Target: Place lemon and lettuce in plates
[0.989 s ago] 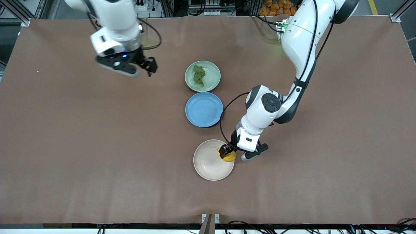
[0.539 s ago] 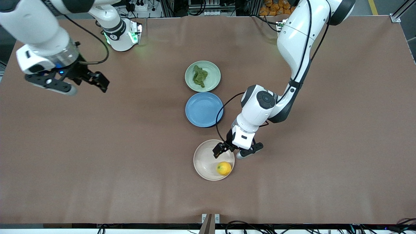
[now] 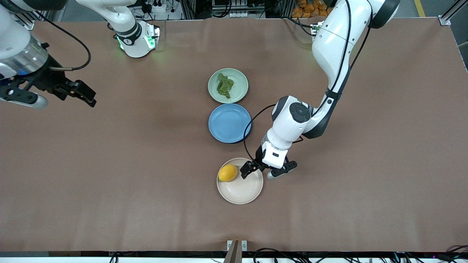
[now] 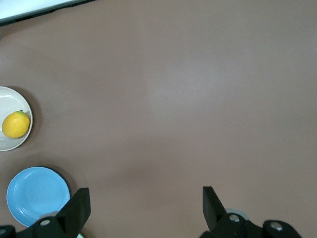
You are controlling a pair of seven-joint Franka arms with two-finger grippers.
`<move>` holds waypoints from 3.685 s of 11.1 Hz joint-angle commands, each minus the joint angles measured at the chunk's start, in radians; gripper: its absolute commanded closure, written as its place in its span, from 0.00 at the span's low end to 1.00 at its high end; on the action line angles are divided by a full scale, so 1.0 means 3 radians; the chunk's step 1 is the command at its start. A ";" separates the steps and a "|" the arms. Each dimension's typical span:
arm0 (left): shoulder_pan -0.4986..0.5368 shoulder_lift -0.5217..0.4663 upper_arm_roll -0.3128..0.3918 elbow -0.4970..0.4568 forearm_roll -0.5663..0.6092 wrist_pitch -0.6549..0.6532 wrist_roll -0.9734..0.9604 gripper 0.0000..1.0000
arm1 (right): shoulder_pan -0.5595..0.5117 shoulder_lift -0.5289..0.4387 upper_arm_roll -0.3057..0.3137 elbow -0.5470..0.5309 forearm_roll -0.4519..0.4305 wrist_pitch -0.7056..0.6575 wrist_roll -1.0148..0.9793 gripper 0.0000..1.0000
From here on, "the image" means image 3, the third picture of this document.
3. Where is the white power strip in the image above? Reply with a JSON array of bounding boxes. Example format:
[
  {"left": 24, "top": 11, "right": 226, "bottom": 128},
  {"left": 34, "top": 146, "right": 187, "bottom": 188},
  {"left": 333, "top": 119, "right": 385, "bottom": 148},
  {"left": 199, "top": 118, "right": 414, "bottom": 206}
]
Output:
[{"left": 143, "top": 0, "right": 168, "bottom": 14}]

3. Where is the bag of orange items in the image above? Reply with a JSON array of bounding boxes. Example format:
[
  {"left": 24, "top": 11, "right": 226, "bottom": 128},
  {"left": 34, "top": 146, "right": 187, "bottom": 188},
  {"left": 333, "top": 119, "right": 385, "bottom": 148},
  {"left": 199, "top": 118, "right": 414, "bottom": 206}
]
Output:
[{"left": 292, "top": 0, "right": 335, "bottom": 19}]

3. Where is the aluminium frame profile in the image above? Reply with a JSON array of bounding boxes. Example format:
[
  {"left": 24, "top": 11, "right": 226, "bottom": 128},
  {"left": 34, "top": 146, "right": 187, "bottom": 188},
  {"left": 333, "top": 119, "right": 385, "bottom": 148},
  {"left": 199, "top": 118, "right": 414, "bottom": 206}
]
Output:
[{"left": 440, "top": 0, "right": 468, "bottom": 27}]

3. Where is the green lettuce leaf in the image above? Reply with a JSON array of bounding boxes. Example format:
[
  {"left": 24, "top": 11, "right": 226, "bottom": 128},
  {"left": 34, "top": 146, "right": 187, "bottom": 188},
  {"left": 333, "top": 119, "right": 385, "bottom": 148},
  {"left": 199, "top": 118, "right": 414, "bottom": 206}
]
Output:
[{"left": 216, "top": 73, "right": 235, "bottom": 99}]

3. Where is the brown table cover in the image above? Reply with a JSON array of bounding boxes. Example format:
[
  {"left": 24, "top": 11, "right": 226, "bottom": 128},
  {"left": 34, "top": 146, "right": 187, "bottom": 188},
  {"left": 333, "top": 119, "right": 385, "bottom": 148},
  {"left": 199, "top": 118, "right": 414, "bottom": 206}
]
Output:
[{"left": 0, "top": 18, "right": 468, "bottom": 253}]

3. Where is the blue plate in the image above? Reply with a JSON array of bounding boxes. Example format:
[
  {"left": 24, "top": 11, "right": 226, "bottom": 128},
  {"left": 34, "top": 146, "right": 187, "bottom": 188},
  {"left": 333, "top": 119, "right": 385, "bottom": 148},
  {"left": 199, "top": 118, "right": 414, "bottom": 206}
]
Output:
[{"left": 208, "top": 103, "right": 252, "bottom": 144}]

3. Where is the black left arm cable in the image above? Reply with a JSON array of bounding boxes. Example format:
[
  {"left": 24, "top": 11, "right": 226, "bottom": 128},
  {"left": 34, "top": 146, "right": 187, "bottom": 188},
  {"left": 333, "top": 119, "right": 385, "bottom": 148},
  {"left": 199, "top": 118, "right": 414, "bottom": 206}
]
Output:
[{"left": 243, "top": 0, "right": 374, "bottom": 163}]

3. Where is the yellow lemon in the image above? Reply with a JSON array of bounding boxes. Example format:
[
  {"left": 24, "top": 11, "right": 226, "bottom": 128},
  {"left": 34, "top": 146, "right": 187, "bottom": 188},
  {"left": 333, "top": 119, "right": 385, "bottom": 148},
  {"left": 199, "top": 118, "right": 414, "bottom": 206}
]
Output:
[{"left": 218, "top": 164, "right": 239, "bottom": 183}]

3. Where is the light green plate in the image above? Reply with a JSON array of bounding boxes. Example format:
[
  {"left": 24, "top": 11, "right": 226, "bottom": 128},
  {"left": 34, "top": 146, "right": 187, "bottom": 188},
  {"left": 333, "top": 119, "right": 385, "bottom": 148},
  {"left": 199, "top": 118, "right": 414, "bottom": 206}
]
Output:
[{"left": 208, "top": 68, "right": 249, "bottom": 104}]

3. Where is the metal bracket with brown post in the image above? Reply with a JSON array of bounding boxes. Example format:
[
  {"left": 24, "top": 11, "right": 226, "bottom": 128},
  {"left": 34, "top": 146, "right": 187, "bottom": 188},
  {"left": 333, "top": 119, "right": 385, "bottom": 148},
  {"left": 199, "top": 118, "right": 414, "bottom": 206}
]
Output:
[{"left": 224, "top": 240, "right": 248, "bottom": 263}]

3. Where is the beige plate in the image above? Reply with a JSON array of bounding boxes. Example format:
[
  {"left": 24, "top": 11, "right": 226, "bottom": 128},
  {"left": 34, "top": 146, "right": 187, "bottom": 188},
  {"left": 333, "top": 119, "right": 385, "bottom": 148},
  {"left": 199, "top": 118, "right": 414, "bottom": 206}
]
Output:
[{"left": 216, "top": 157, "right": 264, "bottom": 205}]

